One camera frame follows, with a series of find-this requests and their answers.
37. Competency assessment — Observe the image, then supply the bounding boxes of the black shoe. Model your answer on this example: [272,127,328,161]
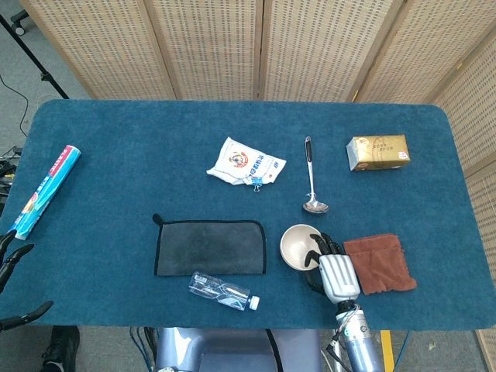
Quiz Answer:
[40,325,81,372]

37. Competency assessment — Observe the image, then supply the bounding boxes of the blue plastic wrap box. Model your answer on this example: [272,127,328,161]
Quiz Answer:
[12,144,82,240]

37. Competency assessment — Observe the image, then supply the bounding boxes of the gold tissue box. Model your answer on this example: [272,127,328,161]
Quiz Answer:
[346,134,411,171]

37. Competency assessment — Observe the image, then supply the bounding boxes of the black caster wheel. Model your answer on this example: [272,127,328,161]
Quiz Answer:
[10,9,31,35]

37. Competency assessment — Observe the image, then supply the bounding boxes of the black cable bundle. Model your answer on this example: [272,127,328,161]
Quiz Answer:
[0,146,22,195]

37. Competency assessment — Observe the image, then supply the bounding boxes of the clear plastic water bottle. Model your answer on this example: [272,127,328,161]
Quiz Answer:
[188,270,261,312]

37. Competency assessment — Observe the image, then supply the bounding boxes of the cream plastic bowl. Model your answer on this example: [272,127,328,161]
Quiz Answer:
[281,247,317,271]
[280,223,325,270]

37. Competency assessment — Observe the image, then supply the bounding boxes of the grey microfibre towel black trim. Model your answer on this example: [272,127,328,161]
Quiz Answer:
[152,213,267,277]

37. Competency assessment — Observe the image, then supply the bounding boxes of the thin black floor cable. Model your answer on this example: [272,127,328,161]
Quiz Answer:
[0,75,30,137]

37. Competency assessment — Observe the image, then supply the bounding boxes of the brown cloth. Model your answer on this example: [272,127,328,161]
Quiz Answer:
[343,232,418,296]

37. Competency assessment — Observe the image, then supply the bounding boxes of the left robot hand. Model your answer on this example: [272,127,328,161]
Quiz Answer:
[0,230,54,332]

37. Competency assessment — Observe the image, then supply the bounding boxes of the steel ladle black handle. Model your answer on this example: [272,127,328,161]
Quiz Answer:
[301,135,329,215]

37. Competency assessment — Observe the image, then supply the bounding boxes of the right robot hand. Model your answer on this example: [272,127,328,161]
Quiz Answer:
[304,232,361,303]

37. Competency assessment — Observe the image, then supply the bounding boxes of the yellow table leg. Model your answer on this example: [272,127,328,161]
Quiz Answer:
[381,330,395,372]

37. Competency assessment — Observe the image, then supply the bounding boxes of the grey cables under table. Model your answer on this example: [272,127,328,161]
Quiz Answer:
[129,326,158,372]

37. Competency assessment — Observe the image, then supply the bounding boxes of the woven wicker screen panel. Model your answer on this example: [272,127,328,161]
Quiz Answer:
[145,0,267,102]
[19,0,177,101]
[464,166,496,369]
[433,36,496,175]
[257,0,406,102]
[350,0,496,105]

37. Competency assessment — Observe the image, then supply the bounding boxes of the blue plush table cloth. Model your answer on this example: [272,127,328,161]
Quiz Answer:
[0,98,466,332]

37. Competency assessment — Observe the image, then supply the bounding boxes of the black stand pole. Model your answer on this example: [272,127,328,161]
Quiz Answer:
[0,14,70,100]

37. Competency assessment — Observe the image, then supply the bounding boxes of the white printed plastic bag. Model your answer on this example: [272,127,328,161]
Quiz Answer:
[205,135,288,187]

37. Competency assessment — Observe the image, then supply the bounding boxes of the grey-blue robot torso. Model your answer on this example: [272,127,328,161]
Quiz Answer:
[154,326,322,372]

